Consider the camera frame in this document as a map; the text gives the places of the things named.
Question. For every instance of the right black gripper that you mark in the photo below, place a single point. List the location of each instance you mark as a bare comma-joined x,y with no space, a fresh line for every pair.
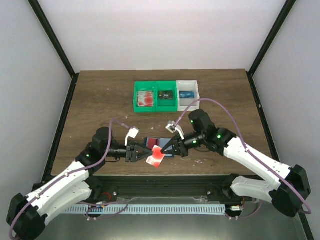
179,146

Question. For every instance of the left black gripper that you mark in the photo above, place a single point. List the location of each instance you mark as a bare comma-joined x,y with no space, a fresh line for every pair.
133,157

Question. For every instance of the blue leather card holder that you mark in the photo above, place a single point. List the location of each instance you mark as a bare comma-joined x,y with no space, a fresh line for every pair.
161,141

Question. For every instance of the red card with stripe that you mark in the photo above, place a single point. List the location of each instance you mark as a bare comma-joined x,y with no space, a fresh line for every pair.
151,142

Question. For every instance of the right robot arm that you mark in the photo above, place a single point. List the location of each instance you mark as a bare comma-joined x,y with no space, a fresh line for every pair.
285,187

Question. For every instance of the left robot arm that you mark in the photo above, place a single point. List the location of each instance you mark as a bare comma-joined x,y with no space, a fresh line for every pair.
28,215

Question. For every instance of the black card in bin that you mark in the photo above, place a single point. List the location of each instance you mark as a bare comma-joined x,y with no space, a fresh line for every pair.
166,95

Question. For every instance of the blue card in bin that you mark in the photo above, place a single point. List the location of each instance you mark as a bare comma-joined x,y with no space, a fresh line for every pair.
186,95

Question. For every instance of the red white card in bin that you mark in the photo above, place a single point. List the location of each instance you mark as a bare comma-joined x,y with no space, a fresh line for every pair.
145,98

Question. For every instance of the green double storage bin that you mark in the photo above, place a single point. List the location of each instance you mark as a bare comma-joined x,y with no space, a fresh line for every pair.
159,105

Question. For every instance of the white storage bin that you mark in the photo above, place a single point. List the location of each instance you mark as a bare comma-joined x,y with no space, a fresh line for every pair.
187,85

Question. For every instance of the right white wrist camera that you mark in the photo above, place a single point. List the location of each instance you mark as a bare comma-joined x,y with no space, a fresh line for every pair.
174,128

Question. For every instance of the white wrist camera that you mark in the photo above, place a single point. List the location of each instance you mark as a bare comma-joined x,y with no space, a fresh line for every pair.
174,128
131,134

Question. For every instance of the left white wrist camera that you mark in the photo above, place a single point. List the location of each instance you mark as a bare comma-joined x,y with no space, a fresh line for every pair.
131,134

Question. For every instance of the black aluminium frame rail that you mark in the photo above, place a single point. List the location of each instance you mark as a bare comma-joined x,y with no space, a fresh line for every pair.
216,188

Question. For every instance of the light blue slotted cable duct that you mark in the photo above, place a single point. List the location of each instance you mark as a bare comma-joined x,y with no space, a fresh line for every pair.
161,209

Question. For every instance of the left black frame post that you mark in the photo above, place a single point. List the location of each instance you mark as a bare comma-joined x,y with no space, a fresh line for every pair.
41,16

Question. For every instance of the black frame post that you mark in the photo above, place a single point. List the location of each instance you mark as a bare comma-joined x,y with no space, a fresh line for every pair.
41,16
277,25

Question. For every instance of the right black frame post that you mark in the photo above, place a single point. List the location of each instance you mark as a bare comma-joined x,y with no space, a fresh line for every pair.
277,25

